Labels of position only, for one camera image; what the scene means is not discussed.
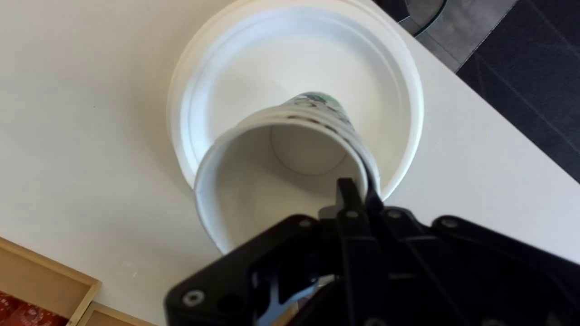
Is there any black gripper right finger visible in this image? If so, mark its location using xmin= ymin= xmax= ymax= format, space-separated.
xmin=362 ymin=188 xmax=580 ymax=326

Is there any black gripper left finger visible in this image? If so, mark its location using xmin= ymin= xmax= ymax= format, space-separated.
xmin=165 ymin=177 xmax=371 ymax=326

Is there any small white paper plate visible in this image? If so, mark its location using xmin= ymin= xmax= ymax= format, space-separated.
xmin=166 ymin=0 xmax=426 ymax=204

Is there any wooden condiment organizer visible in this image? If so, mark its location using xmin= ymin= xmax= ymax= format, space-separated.
xmin=0 ymin=235 xmax=154 ymax=326

